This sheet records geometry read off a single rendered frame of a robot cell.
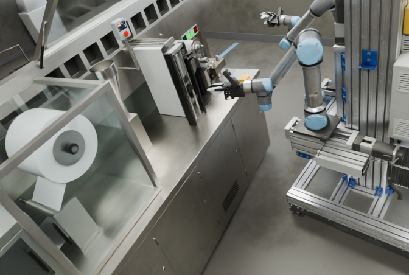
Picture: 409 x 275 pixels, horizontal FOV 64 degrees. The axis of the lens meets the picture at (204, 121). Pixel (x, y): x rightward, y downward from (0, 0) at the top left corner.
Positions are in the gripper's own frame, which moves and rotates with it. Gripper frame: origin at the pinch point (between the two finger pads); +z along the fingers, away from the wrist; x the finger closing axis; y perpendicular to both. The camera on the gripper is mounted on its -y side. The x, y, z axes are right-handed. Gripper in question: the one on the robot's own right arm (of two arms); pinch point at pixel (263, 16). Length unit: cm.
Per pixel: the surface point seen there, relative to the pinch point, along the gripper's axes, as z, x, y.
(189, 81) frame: -19, -30, 88
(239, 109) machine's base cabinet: -23, 18, 74
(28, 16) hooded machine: 669, 18, 63
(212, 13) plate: 63, 2, 2
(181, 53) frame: -19, -49, 81
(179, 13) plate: 47, -32, 37
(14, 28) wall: 743, 29, 101
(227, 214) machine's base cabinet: -41, 59, 140
